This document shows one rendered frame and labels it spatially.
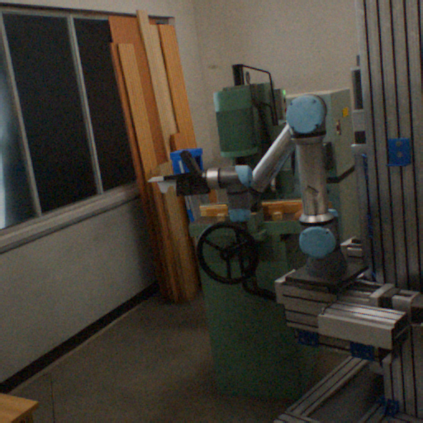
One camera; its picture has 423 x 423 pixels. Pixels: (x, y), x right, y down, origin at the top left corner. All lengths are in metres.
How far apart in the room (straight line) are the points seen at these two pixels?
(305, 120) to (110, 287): 2.58
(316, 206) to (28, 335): 2.17
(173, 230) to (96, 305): 0.77
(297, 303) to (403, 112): 0.79
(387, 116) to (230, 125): 0.88
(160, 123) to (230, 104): 1.83
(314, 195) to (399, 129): 0.38
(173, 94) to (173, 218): 1.05
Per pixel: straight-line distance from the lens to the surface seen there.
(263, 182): 2.06
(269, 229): 2.62
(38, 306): 3.61
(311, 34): 4.98
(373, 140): 2.08
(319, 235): 1.90
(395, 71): 2.04
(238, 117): 2.66
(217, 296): 2.81
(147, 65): 4.46
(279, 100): 2.96
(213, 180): 1.96
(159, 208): 4.11
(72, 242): 3.79
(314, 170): 1.88
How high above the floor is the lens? 1.53
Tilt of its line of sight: 12 degrees down
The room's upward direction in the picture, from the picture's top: 8 degrees counter-clockwise
